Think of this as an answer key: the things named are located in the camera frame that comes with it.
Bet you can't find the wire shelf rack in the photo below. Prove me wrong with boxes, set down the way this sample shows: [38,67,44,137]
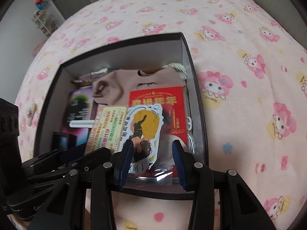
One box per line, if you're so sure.
[31,10,58,39]

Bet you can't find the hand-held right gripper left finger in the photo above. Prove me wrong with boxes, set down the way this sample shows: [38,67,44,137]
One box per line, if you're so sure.
[26,139,134,230]

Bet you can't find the red printed card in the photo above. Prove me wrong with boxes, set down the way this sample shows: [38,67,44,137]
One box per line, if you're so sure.
[128,86,190,180]

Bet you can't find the clear phone case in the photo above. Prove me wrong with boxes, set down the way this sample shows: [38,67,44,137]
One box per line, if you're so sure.
[185,117,201,159]

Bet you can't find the pink round cushion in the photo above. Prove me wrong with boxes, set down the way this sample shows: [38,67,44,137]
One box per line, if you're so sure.
[32,38,48,55]

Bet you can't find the cartoon print card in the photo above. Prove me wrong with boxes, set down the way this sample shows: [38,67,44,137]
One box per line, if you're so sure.
[120,103,173,187]

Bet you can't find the pink cartoon printed blanket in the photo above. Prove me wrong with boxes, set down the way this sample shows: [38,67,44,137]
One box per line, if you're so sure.
[7,0,307,230]

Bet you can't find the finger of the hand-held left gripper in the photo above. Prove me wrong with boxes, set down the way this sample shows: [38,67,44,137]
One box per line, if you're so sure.
[21,143,87,173]
[68,147,112,171]

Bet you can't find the yellow green printed card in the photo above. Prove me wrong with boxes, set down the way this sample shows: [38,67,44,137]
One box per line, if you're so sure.
[84,105,129,156]

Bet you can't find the beige cloth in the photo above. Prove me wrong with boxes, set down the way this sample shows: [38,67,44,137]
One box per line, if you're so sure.
[92,67,186,106]

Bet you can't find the black cardboard box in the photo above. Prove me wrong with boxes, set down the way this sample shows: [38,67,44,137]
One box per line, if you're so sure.
[33,32,209,200]

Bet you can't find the silver tinsel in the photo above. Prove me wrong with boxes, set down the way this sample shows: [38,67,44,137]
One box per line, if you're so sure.
[72,68,111,87]

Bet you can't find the pale furry item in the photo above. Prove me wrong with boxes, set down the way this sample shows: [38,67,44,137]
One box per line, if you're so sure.
[167,62,187,79]

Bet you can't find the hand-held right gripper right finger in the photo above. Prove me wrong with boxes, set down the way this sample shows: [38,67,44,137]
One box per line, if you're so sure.
[172,139,276,230]

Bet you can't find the white band smartwatch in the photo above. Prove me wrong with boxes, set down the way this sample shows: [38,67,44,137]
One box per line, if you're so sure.
[53,121,94,150]

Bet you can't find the dark purple booklet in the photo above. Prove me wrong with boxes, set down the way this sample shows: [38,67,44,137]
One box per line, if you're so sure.
[61,87,96,135]

